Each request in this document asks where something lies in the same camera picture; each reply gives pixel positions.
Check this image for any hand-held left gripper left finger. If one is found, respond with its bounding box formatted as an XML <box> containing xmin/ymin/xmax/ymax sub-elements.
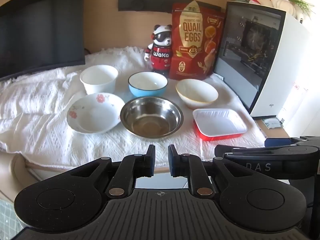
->
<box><xmin>62</xmin><ymin>144</ymin><xmax>156</xmax><ymax>200</ymax></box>

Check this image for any stainless steel bowl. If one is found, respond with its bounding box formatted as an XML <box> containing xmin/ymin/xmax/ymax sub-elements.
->
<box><xmin>120</xmin><ymin>96</ymin><xmax>184</xmax><ymax>138</ymax></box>

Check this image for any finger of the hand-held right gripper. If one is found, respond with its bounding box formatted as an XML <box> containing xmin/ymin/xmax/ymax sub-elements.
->
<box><xmin>223</xmin><ymin>145</ymin><xmax>320</xmax><ymax>173</ymax></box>

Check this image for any red and white rectangular tray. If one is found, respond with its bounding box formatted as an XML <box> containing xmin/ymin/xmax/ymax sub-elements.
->
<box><xmin>192</xmin><ymin>108</ymin><xmax>248</xmax><ymax>142</ymax></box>

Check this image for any white textured cloth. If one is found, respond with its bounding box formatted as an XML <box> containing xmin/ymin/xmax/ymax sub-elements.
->
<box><xmin>0</xmin><ymin>45</ymin><xmax>267</xmax><ymax>175</ymax></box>

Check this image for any white deep bowl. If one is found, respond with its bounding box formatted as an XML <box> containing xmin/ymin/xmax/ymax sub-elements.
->
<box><xmin>80</xmin><ymin>65</ymin><xmax>119</xmax><ymax>95</ymax></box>

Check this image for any panda figurine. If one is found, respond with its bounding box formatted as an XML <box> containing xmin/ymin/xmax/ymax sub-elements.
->
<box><xmin>144</xmin><ymin>24</ymin><xmax>173</xmax><ymax>75</ymax></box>

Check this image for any white floral bowl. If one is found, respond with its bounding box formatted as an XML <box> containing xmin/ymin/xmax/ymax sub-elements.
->
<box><xmin>66</xmin><ymin>92</ymin><xmax>125</xmax><ymax>134</ymax></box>

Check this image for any red snack bag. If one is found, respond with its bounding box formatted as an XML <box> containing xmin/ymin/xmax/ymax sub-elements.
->
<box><xmin>169</xmin><ymin>2</ymin><xmax>226</xmax><ymax>81</ymax></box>

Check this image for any cream bowl with gold rim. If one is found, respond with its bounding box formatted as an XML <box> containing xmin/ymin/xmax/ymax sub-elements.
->
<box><xmin>175</xmin><ymin>79</ymin><xmax>219</xmax><ymax>110</ymax></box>

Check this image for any black monitor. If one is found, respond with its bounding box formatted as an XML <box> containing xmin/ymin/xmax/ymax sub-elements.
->
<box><xmin>0</xmin><ymin>0</ymin><xmax>87</xmax><ymax>80</ymax></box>

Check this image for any white computer case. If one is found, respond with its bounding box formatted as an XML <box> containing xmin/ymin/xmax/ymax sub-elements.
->
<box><xmin>212</xmin><ymin>1</ymin><xmax>317</xmax><ymax>118</ymax></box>

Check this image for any black wall strip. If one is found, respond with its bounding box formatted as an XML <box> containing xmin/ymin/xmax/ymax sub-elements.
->
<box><xmin>118</xmin><ymin>0</ymin><xmax>222</xmax><ymax>13</ymax></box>

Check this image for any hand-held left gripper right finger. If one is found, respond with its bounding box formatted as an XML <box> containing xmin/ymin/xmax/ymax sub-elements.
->
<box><xmin>168</xmin><ymin>144</ymin><xmax>258</xmax><ymax>200</ymax></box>

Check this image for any white decorative pumpkin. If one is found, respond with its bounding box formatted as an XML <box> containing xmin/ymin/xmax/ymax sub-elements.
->
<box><xmin>250</xmin><ymin>0</ymin><xmax>273</xmax><ymax>7</ymax></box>
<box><xmin>271</xmin><ymin>0</ymin><xmax>304</xmax><ymax>18</ymax></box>

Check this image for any blue bowl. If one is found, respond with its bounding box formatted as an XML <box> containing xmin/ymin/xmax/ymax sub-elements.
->
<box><xmin>128</xmin><ymin>72</ymin><xmax>168</xmax><ymax>98</ymax></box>

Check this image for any small white packet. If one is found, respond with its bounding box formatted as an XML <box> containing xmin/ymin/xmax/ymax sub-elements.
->
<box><xmin>262</xmin><ymin>118</ymin><xmax>284</xmax><ymax>130</ymax></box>

